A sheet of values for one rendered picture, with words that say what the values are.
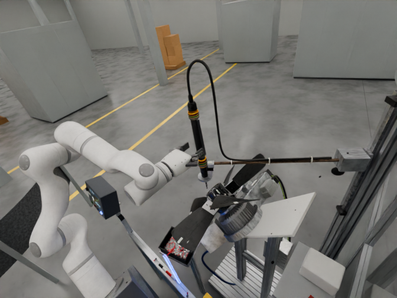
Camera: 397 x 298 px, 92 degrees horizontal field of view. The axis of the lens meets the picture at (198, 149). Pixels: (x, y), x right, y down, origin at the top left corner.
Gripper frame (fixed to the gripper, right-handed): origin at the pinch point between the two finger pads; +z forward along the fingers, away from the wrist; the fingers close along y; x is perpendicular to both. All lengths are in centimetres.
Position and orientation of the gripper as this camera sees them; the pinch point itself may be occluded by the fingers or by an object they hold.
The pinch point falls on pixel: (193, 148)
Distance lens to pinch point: 82.2
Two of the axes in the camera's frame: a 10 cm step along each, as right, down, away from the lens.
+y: 7.3, 3.2, -6.0
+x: -1.5, -7.9, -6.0
